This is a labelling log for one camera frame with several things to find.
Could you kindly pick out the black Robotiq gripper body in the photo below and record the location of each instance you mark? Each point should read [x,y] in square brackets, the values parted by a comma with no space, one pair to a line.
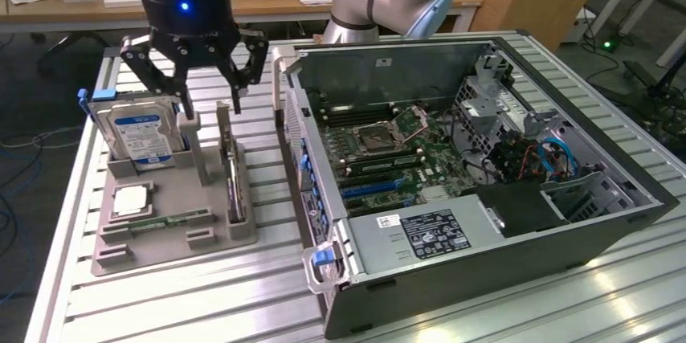
[184,29]

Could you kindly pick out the graphics card with fan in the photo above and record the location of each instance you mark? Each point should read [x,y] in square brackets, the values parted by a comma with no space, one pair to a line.
[236,190]

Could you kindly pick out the blue disk caddy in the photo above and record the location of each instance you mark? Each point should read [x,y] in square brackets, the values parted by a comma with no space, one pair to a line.
[104,95]

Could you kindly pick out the hard disk with blue label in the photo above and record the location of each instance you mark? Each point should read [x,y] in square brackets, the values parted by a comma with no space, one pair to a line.
[136,134]

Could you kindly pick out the black chair base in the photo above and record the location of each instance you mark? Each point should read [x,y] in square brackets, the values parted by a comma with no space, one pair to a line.
[59,50]

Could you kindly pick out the CPU socket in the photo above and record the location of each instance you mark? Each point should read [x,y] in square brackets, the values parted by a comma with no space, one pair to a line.
[375,138]

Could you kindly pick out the grey parts rack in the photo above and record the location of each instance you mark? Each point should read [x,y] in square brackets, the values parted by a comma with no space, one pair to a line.
[181,194]

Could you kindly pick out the silver CPU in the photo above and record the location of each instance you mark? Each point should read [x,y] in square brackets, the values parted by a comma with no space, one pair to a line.
[131,200]

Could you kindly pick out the metal socket cover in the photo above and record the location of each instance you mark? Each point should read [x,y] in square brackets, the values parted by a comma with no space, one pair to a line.
[411,120]

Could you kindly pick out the RAM stick with black label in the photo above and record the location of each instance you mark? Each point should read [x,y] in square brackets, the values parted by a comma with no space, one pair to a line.
[380,164]

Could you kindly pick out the green RAM stick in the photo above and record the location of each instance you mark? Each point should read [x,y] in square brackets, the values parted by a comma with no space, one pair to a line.
[171,220]

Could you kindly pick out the blue expansion slot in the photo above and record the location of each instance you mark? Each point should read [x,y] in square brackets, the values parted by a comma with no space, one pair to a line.
[375,189]

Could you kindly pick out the green motherboard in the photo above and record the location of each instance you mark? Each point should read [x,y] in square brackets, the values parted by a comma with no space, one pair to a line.
[434,150]

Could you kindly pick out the perforated metal drive cage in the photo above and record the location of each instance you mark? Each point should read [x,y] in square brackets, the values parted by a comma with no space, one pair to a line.
[482,126]

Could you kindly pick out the blue case latch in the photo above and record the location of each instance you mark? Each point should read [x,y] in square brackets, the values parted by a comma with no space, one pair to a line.
[320,258]

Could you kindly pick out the grey power supply unit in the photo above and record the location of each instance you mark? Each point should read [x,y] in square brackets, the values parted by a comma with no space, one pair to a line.
[428,230]

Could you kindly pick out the black plastic shroud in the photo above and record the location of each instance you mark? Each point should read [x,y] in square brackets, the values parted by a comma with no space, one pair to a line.
[519,206]

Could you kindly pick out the black open PC case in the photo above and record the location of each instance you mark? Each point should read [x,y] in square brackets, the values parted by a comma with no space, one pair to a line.
[482,278]

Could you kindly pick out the metal disk bay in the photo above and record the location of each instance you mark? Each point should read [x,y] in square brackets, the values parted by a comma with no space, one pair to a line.
[583,198]

